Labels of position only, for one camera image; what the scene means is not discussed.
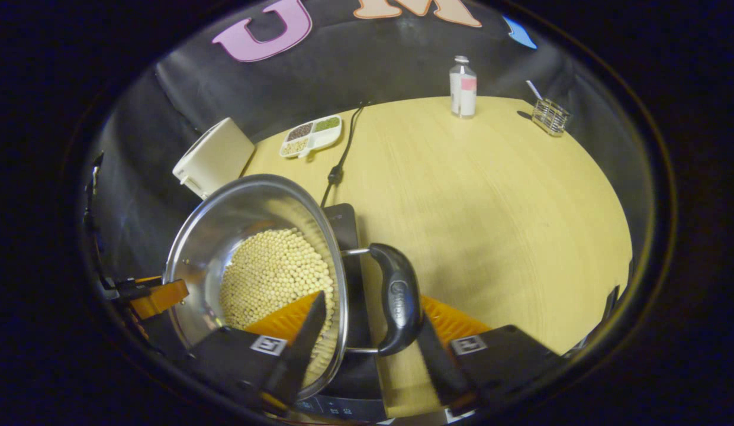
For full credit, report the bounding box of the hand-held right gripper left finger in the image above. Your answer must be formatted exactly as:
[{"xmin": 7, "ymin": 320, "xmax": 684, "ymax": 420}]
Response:
[{"xmin": 186, "ymin": 290, "xmax": 327, "ymax": 415}]

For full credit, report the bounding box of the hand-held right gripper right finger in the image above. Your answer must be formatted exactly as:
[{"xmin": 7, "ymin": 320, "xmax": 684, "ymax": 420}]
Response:
[{"xmin": 416, "ymin": 295, "xmax": 563, "ymax": 415}]

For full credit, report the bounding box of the black induction cooktop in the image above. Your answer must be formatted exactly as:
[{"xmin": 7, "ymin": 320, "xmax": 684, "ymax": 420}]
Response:
[{"xmin": 296, "ymin": 203, "xmax": 403, "ymax": 424}]

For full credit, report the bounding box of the stainless steel pot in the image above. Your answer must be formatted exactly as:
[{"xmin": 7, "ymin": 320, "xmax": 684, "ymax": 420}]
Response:
[{"xmin": 164, "ymin": 173, "xmax": 424, "ymax": 403}]

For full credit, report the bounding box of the pile of yellow soybeans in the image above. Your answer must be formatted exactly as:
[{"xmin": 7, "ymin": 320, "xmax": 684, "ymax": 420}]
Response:
[{"xmin": 219, "ymin": 228, "xmax": 337, "ymax": 379}]

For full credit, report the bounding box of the white toaster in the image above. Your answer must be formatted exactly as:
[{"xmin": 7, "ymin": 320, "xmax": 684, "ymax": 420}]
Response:
[{"xmin": 172, "ymin": 117, "xmax": 256, "ymax": 200}]

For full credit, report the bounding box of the white divided bean dish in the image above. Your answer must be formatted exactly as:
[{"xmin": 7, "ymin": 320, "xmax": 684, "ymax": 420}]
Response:
[{"xmin": 279, "ymin": 115, "xmax": 343, "ymax": 159}]

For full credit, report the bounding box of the clear bottle with pink label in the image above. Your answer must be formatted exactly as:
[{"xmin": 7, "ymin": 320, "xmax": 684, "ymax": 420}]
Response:
[{"xmin": 449, "ymin": 56, "xmax": 478, "ymax": 119}]

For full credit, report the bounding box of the black power cable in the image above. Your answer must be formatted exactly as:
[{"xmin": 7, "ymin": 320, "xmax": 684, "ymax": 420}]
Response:
[{"xmin": 320, "ymin": 102, "xmax": 368, "ymax": 208}]

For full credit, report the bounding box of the small wire basket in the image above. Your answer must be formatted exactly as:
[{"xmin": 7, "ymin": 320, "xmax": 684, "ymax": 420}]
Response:
[{"xmin": 532, "ymin": 98, "xmax": 572, "ymax": 137}]

